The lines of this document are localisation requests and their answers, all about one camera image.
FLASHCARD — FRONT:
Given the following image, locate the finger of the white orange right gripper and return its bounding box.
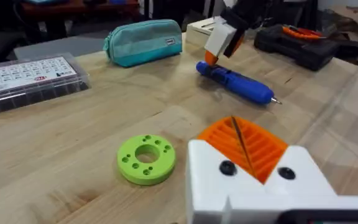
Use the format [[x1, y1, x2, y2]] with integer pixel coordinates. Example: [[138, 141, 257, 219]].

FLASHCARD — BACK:
[[204, 16, 239, 67], [223, 30, 246, 59]]

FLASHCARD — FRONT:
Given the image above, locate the black tool case with tools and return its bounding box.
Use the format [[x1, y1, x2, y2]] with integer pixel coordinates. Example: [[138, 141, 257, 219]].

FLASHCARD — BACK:
[[253, 24, 342, 72]]

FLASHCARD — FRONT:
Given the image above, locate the grey flat board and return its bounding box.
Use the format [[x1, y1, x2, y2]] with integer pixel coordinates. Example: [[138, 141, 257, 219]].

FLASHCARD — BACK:
[[13, 35, 109, 61]]

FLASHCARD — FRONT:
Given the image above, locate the white orange left gripper left finger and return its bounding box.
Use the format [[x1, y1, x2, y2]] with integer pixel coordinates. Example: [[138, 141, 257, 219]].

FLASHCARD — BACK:
[[186, 116, 265, 224]]

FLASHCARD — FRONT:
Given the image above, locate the pale wooden box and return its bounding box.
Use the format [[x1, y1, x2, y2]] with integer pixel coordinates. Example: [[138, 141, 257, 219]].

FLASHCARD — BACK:
[[185, 17, 220, 48]]

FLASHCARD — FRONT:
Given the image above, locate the green disc with holes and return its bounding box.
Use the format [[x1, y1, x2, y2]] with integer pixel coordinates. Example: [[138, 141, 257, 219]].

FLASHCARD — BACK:
[[116, 134, 177, 187]]

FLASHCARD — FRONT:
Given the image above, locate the clear plastic screw box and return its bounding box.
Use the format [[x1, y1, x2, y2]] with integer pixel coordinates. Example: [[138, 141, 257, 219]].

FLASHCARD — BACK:
[[0, 52, 91, 115]]

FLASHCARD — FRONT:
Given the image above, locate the brown crumpled paper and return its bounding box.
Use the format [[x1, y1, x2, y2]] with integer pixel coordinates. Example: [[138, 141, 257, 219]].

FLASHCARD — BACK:
[[318, 4, 358, 43]]

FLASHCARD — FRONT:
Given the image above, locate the white orange left gripper right finger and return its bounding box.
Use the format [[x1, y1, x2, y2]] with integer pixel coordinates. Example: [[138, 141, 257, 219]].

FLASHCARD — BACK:
[[231, 116, 337, 197]]

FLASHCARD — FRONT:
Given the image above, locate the teal zip bag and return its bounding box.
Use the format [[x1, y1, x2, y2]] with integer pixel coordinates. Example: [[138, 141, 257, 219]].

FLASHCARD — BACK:
[[102, 19, 183, 68]]

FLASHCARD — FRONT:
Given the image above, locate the blue electric screwdriver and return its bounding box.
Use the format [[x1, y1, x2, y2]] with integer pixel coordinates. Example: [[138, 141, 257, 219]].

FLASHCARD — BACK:
[[195, 60, 283, 106]]

